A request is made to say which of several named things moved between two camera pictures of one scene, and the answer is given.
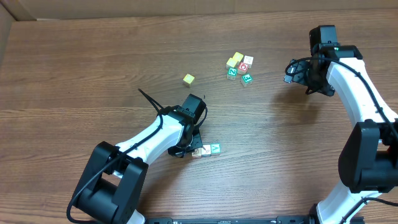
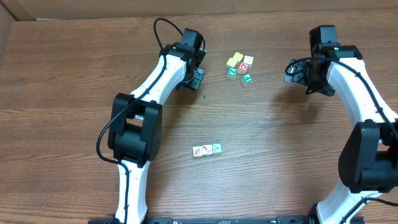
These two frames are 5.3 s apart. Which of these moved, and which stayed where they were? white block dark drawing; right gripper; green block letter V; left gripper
Moved: left gripper
Stayed: right gripper; green block letter V; white block dark drawing
